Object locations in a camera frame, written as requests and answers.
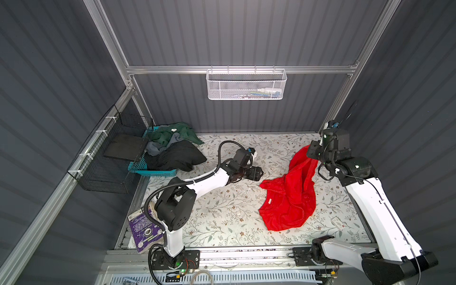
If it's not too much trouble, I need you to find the red t shirt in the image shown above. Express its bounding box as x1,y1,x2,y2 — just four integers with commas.
259,146,318,232

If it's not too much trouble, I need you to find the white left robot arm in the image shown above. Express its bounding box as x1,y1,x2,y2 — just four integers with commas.
154,147,264,260

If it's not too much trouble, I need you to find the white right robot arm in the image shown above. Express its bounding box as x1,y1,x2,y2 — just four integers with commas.
307,123,438,285

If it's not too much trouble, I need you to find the black t shirt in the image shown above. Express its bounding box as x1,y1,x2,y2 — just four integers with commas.
144,140,207,172

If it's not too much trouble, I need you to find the green t shirt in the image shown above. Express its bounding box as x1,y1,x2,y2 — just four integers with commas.
146,122,204,147

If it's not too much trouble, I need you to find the grey t shirt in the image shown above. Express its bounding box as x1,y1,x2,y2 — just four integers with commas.
145,133,183,156

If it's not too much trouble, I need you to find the teal plastic laundry basket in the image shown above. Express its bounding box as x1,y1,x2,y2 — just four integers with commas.
128,148,177,178

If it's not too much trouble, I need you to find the purple booklet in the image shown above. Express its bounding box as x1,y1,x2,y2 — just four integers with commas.
127,209,163,254

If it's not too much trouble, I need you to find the black corrugated cable conduit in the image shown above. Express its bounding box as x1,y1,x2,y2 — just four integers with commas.
143,140,248,232

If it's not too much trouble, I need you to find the aluminium horizontal frame bar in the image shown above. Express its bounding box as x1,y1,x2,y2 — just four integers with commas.
126,65,357,75

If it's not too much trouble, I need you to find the white wire mesh basket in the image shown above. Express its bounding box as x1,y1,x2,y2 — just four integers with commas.
205,71,287,101

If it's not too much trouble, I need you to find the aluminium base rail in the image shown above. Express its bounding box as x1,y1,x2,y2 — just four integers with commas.
103,243,378,271

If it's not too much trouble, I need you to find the white slotted cable duct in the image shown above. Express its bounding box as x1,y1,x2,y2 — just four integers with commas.
106,270,321,285

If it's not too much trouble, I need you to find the black wire mesh basket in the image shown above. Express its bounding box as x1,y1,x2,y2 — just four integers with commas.
67,106,154,194

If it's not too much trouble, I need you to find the aluminium corner frame post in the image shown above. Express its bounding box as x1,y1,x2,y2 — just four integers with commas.
318,0,401,133

